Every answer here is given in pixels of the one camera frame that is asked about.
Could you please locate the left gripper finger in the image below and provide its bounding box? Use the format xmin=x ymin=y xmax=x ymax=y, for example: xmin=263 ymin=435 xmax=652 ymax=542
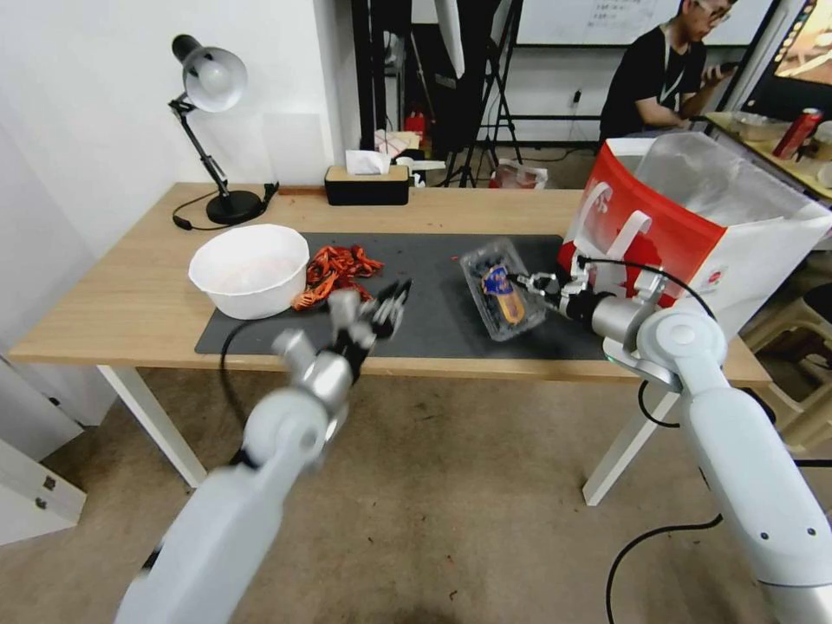
xmin=361 ymin=283 xmax=399 ymax=341
xmin=387 ymin=277 xmax=416 ymax=339

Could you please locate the clear plastic takeout container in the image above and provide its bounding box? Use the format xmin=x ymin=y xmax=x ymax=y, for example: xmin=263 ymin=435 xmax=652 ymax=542
xmin=459 ymin=237 xmax=549 ymax=343

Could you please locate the red plastic bag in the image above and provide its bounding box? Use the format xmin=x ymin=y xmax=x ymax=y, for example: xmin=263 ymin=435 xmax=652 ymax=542
xmin=489 ymin=158 xmax=549 ymax=192

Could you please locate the black tissue box wooden lid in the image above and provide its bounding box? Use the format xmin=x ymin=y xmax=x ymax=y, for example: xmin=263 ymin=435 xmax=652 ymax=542
xmin=324 ymin=164 xmax=413 ymax=208

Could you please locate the red white takeout bag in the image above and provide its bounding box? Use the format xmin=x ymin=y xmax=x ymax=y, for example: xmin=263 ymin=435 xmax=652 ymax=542
xmin=556 ymin=132 xmax=832 ymax=336

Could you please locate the black desk mat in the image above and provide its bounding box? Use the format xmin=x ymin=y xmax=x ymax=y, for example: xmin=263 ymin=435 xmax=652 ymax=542
xmin=194 ymin=233 xmax=610 ymax=361

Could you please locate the white round bowl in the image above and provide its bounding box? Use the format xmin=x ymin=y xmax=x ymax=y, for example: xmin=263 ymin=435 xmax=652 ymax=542
xmin=187 ymin=224 xmax=311 ymax=322

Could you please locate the white tissue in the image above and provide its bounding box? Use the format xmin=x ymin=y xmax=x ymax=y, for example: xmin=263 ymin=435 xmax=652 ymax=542
xmin=344 ymin=148 xmax=392 ymax=178

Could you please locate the black light stand tripod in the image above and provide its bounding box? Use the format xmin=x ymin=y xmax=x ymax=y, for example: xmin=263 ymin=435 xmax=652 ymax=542
xmin=444 ymin=0 xmax=526 ymax=190

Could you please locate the person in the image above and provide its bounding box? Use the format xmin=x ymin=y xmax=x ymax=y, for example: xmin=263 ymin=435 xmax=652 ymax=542
xmin=598 ymin=0 xmax=744 ymax=141

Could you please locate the wooden table with white legs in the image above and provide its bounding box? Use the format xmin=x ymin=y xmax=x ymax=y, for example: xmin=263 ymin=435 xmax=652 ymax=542
xmin=9 ymin=181 xmax=773 ymax=508

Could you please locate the beige plastic stool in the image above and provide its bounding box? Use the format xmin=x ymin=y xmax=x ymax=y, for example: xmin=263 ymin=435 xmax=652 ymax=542
xmin=740 ymin=264 xmax=832 ymax=458

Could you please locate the yellow side table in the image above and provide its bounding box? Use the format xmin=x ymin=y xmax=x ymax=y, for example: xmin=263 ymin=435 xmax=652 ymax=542
xmin=704 ymin=111 xmax=832 ymax=204

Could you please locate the foil food tray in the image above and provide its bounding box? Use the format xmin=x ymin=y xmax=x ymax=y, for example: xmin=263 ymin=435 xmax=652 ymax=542
xmin=730 ymin=111 xmax=791 ymax=141

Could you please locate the whiteboard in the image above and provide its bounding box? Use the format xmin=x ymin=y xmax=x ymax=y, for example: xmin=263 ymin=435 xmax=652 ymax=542
xmin=511 ymin=0 xmax=778 ymax=48

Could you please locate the red drink can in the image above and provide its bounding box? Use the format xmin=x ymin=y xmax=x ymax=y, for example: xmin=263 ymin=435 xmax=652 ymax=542
xmin=771 ymin=107 xmax=824 ymax=161

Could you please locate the black silver desk lamp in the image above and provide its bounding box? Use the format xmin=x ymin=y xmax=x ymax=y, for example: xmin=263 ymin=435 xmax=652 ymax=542
xmin=168 ymin=33 xmax=264 ymax=227

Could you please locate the dark display screen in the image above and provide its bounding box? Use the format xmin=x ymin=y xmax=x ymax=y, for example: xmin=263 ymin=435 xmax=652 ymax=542
xmin=744 ymin=0 xmax=832 ymax=125

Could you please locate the white cabinet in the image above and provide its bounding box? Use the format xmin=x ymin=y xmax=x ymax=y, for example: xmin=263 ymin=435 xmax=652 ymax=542
xmin=0 ymin=350 xmax=89 ymax=549

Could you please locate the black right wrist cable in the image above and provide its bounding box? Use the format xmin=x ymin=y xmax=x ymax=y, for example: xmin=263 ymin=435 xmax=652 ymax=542
xmin=576 ymin=256 xmax=720 ymax=321

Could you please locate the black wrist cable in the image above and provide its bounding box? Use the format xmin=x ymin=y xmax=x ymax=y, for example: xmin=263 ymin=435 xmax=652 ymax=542
xmin=218 ymin=318 xmax=263 ymax=391
xmin=576 ymin=256 xmax=720 ymax=321

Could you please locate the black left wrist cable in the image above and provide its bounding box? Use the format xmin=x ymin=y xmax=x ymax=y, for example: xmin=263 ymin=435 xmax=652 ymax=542
xmin=218 ymin=318 xmax=263 ymax=391

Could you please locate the black lamp cable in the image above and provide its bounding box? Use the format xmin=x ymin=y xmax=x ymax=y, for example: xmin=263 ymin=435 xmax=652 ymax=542
xmin=172 ymin=181 xmax=282 ymax=232

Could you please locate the black floor cable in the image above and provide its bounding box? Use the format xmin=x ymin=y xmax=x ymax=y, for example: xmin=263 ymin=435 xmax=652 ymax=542
xmin=604 ymin=513 xmax=724 ymax=624

